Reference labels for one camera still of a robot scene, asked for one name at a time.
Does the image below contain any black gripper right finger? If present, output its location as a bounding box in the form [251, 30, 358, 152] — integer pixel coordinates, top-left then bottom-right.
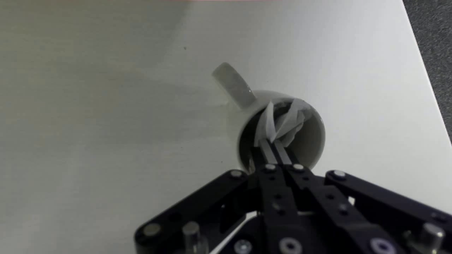
[273, 143, 452, 254]

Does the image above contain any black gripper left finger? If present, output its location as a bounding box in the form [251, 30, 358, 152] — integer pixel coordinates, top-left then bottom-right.
[134, 145, 302, 254]

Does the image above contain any white paper mug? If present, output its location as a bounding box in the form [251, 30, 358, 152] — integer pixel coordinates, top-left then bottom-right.
[211, 61, 326, 171]

